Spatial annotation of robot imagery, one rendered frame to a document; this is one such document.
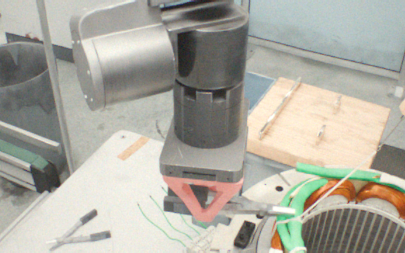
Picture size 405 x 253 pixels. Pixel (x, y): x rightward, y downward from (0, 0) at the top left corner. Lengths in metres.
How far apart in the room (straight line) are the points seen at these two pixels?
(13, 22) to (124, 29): 3.03
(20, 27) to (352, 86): 2.13
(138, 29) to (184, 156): 0.11
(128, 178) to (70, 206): 0.14
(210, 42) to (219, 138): 0.09
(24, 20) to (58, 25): 0.29
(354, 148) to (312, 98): 0.14
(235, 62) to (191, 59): 0.03
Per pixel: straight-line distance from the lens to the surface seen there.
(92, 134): 2.50
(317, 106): 0.80
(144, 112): 2.61
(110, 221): 0.99
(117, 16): 0.32
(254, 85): 0.88
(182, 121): 0.38
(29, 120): 2.02
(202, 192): 0.47
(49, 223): 1.01
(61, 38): 3.09
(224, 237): 0.54
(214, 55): 0.34
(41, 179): 1.20
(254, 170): 0.76
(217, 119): 0.37
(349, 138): 0.75
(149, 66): 0.32
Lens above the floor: 1.51
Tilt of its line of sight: 38 degrees down
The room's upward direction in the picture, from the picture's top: 1 degrees clockwise
